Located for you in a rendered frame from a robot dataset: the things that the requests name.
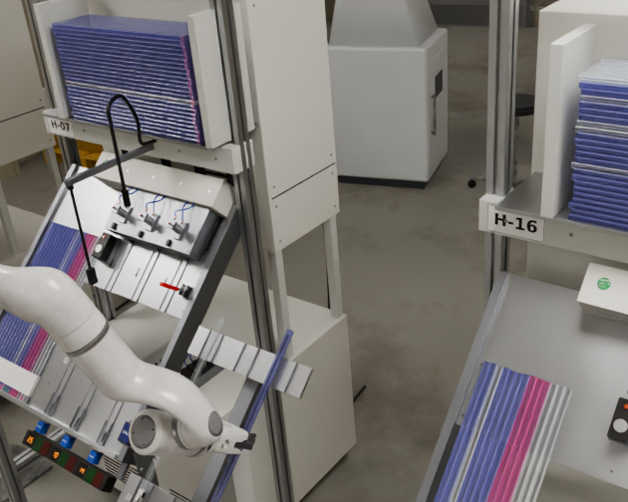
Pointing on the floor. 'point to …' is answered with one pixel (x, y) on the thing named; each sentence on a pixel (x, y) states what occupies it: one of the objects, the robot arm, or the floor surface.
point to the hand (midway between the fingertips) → (243, 438)
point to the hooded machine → (388, 92)
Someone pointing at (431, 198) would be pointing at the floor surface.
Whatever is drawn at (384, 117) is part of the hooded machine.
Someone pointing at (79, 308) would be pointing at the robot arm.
